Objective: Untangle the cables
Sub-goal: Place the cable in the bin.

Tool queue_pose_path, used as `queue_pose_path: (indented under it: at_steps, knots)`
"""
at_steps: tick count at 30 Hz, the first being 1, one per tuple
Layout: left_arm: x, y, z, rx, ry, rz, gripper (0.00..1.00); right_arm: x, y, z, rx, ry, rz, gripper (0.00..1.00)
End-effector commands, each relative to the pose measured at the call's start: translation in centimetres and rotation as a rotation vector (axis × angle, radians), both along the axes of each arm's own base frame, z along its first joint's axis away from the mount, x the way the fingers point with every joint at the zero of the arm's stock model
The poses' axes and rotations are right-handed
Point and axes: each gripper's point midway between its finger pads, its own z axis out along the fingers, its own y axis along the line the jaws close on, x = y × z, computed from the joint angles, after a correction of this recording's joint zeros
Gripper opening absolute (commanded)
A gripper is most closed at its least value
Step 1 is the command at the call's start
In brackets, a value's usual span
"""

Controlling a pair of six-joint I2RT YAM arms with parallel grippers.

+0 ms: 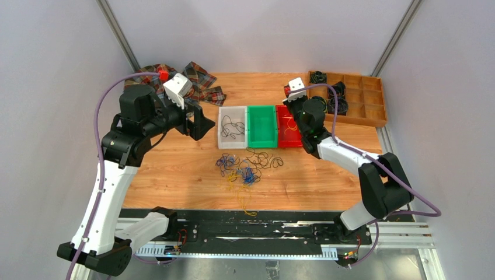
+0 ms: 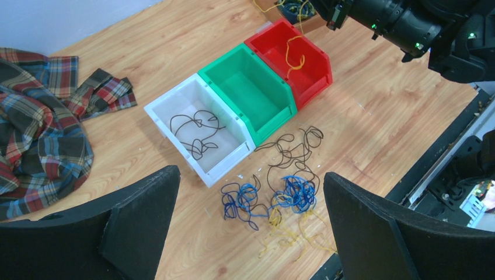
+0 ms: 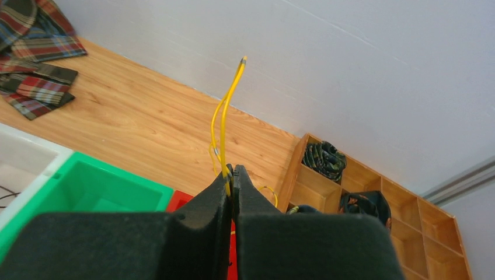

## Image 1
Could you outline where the yellow wire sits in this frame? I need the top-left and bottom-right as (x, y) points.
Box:
(283, 115), (299, 136)

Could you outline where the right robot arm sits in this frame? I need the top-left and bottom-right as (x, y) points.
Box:
(283, 97), (414, 243)

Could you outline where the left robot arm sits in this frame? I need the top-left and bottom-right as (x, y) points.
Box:
(57, 81), (215, 277)

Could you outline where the red plastic bin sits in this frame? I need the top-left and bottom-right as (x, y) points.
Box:
(275, 105), (302, 148)

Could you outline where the white plastic bin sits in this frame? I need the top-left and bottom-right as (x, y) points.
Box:
(217, 106), (248, 149)

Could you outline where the plaid cloth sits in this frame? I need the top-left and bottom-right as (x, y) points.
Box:
(124, 61), (226, 107)

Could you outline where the green plastic bin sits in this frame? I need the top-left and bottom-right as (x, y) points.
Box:
(247, 105), (278, 149)

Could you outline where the wooden compartment tray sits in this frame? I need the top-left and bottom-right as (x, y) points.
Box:
(307, 71), (388, 128)

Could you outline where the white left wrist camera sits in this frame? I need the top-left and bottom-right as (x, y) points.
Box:
(163, 73), (193, 110)

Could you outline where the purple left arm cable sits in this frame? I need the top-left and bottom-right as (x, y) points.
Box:
(64, 71), (171, 280)

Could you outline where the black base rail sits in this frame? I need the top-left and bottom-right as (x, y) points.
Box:
(120, 209), (372, 258)

